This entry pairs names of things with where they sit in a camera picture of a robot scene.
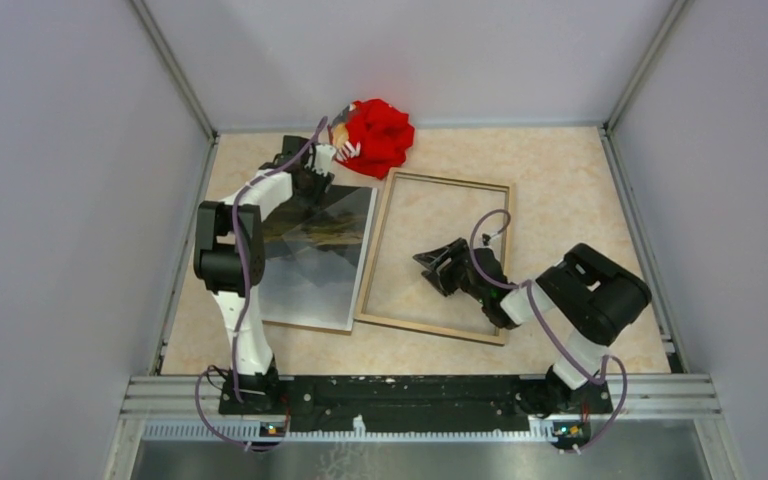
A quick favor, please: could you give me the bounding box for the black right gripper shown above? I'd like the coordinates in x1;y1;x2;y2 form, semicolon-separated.
414;238;488;304

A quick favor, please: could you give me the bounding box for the landscape photo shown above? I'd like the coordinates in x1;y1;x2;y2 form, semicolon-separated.
258;185;378;335

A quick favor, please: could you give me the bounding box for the wooden picture frame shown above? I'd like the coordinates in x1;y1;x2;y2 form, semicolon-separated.
354;169;515;345

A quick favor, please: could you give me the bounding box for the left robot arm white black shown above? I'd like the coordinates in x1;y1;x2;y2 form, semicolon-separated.
193;136;337;414

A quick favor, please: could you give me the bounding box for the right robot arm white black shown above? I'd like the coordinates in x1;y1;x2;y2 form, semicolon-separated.
413;238;652;412

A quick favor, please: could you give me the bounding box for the red crumpled cloth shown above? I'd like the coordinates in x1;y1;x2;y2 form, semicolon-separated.
328;98;415;180

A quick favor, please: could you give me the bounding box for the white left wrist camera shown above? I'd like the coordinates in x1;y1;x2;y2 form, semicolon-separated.
313;143;337;176

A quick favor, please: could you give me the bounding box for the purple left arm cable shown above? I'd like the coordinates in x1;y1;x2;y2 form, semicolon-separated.
195;116;330;454

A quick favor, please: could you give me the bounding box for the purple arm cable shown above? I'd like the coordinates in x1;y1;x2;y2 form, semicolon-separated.
468;209;629;456
195;116;330;454

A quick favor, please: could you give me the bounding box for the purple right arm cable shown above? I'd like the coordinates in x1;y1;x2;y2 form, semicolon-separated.
468;209;629;456

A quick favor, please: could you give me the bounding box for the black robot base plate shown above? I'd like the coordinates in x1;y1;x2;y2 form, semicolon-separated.
218;375;613;433

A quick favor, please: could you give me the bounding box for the aluminium front rail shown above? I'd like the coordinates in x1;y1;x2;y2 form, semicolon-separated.
105;374;747;479

